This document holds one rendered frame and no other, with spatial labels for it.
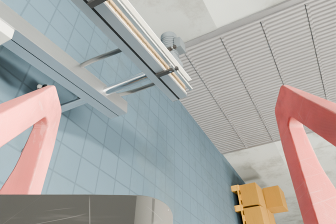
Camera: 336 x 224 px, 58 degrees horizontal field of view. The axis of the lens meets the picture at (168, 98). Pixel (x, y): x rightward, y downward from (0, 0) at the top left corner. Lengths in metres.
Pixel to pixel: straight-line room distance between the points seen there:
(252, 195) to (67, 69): 4.41
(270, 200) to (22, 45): 5.15
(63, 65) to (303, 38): 2.86
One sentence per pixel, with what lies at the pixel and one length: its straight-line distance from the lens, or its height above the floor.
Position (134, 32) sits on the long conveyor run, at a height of 0.93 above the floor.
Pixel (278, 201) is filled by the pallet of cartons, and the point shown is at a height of 0.63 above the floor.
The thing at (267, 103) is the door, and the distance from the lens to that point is 4.45.
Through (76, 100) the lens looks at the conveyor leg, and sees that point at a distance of 1.74.
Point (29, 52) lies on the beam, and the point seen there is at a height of 0.49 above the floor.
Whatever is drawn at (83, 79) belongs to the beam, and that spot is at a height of 0.55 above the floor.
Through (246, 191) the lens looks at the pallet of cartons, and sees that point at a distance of 5.48.
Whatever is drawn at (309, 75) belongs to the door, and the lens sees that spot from 4.21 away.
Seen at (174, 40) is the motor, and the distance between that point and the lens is 1.73.
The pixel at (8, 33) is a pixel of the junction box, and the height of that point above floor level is 0.55.
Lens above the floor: 1.43
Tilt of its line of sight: 22 degrees down
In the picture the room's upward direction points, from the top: 71 degrees clockwise
